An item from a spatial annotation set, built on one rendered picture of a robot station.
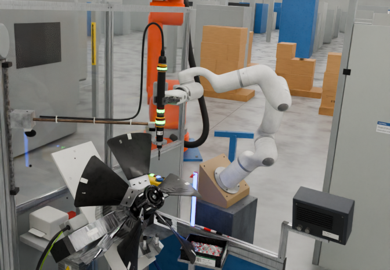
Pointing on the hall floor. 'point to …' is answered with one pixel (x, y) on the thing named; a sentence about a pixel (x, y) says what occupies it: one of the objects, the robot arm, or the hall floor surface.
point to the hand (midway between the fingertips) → (161, 100)
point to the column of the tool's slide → (8, 243)
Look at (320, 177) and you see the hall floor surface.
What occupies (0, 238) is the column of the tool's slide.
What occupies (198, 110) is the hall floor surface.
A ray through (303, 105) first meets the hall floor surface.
